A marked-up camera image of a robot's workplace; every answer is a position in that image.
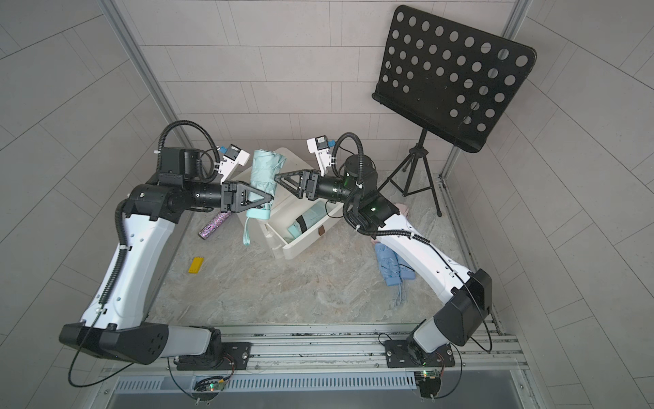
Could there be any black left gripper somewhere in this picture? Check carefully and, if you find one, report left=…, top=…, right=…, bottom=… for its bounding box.
left=184, top=181, right=270, bottom=216

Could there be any white drawer cabinet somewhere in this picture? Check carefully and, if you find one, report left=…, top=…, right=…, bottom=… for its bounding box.
left=234, top=148, right=309, bottom=259

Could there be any white top drawer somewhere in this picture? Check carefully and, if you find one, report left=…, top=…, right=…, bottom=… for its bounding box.
left=262, top=197, right=342, bottom=260

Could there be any mint green umbrella black band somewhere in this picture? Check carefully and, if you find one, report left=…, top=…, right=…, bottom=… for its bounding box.
left=287, top=202, right=327, bottom=240

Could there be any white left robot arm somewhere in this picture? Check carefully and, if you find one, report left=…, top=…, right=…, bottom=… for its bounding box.
left=59, top=120, right=273, bottom=371

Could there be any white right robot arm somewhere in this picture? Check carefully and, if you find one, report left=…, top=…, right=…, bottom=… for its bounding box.
left=274, top=132, right=492, bottom=366

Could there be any pink folded umbrella left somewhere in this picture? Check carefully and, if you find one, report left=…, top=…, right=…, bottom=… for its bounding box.
left=395, top=203, right=408, bottom=217

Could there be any blue folded umbrella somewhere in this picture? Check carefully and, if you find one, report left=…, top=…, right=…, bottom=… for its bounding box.
left=373, top=240, right=416, bottom=307

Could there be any purple glitter bottle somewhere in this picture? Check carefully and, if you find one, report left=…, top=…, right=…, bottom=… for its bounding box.
left=198, top=211, right=232, bottom=240

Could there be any yellow flat block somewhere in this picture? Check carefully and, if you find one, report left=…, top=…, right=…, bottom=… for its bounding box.
left=188, top=257, right=204, bottom=274

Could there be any black music stand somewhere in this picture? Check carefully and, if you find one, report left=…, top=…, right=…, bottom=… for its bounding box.
left=371, top=4, right=538, bottom=218

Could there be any left circuit board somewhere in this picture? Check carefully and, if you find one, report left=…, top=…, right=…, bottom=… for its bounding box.
left=192, top=376, right=230, bottom=406

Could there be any circuit board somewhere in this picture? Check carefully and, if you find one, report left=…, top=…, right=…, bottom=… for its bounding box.
left=192, top=376, right=230, bottom=406
left=414, top=371, right=442, bottom=400

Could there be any right circuit board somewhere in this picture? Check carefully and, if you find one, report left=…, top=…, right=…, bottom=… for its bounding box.
left=414, top=371, right=442, bottom=400

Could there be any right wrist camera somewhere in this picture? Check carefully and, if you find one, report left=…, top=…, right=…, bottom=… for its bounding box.
left=307, top=136, right=336, bottom=177

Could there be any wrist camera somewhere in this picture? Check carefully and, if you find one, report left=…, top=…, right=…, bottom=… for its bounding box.
left=216, top=144, right=250, bottom=183
left=307, top=136, right=336, bottom=177

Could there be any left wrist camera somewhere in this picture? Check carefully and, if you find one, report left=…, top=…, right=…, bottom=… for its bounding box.
left=216, top=144, right=250, bottom=183

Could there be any aluminium rail base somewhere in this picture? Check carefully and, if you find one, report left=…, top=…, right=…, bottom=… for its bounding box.
left=104, top=320, right=529, bottom=398

